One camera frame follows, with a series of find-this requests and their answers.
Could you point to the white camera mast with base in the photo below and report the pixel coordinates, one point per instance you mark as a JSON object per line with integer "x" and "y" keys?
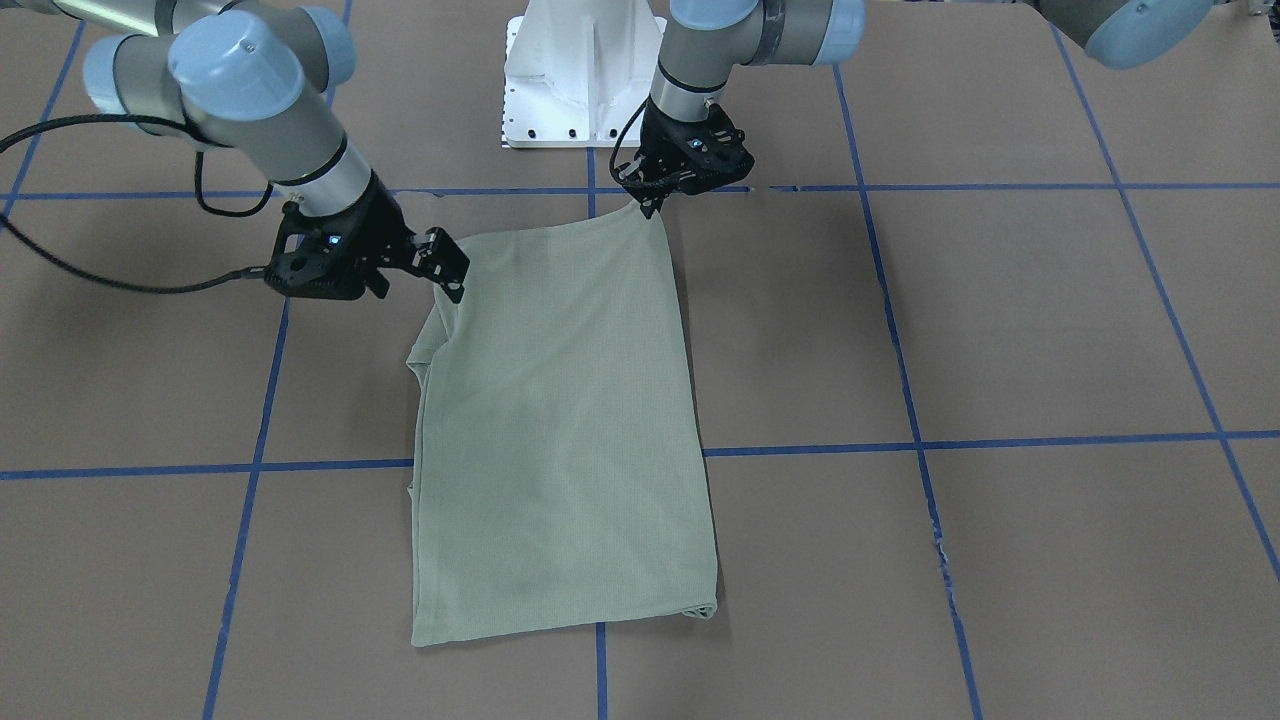
{"x": 575, "y": 71}

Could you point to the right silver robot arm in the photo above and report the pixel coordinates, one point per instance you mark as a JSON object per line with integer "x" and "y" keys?
{"x": 247, "y": 76}

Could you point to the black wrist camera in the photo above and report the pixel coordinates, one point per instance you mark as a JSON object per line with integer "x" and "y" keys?
{"x": 713, "y": 153}
{"x": 315, "y": 259}

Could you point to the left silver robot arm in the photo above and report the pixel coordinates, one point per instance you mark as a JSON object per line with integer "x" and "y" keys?
{"x": 705, "y": 40}

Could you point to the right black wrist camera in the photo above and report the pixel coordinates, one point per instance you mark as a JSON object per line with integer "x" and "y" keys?
{"x": 315, "y": 259}

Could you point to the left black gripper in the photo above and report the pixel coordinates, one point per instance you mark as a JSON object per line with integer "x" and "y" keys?
{"x": 656, "y": 129}

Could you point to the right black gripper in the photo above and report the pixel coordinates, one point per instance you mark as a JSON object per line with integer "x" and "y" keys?
{"x": 378, "y": 224}

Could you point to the olive green long-sleeve shirt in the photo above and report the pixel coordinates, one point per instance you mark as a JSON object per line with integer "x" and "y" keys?
{"x": 557, "y": 469}

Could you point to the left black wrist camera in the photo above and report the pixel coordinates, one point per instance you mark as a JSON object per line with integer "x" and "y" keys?
{"x": 713, "y": 153}

